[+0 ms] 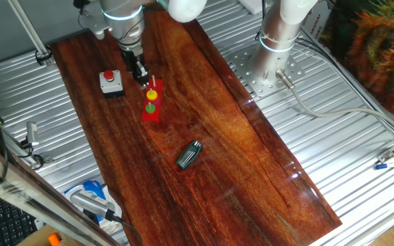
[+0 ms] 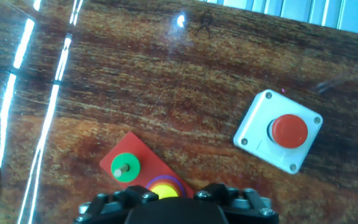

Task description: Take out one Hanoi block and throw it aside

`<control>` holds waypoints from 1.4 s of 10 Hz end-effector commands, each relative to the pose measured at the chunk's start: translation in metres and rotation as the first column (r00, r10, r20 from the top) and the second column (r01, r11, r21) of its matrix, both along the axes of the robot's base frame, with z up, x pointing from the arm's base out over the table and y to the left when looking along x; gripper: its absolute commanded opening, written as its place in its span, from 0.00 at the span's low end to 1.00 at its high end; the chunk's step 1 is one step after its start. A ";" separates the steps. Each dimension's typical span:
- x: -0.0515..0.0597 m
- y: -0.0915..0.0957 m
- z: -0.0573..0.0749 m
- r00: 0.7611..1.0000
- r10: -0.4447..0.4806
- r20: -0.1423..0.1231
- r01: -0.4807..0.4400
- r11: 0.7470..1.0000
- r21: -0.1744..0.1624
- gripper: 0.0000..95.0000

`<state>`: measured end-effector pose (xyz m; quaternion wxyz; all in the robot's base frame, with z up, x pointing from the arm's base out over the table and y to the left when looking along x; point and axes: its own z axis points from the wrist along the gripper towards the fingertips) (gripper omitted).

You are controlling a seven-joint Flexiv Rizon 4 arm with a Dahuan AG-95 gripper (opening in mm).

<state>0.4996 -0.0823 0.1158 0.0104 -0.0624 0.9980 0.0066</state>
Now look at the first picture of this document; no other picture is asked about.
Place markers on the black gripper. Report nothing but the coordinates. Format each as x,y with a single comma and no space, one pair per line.
133,63

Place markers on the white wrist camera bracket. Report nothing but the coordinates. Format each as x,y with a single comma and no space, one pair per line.
92,25

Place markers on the perforated metal robot base plate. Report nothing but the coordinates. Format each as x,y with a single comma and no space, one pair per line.
248,75

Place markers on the metal camera stand with clamp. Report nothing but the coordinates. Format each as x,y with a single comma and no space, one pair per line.
29,155

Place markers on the blue white tissue pack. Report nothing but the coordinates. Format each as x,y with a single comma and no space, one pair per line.
93,187

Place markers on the aluminium camera pole with clamp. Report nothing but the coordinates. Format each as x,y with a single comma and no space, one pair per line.
29,30

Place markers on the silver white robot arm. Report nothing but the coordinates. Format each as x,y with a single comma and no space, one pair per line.
125,17

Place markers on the printed white cardboard box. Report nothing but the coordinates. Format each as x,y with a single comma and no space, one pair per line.
315,24

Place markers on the purple Hanoi disc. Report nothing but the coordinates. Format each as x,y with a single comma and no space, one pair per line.
157,100

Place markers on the yellow Hanoi disc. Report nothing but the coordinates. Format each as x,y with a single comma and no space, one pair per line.
152,95

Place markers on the silver ribbed depth camera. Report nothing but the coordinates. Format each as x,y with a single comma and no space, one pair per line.
91,202

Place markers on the aluminium frame beam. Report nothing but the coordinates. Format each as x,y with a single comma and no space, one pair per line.
29,194

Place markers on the brown cardboard box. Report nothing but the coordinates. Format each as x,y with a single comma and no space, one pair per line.
38,237

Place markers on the red Hanoi base with pegs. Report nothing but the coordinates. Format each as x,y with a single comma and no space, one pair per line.
152,118

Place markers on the small silver camera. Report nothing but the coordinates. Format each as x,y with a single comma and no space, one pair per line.
32,133

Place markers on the white box with red button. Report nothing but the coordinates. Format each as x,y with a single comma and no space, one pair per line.
112,85

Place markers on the glossy brown wood board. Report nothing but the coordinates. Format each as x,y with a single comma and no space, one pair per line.
200,136

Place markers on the colourful patterned cloth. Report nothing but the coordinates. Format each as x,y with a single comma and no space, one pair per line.
378,51

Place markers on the black computer keyboard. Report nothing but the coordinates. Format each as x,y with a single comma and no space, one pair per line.
9,222

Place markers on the green Hanoi disc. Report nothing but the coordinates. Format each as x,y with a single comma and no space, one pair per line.
150,108

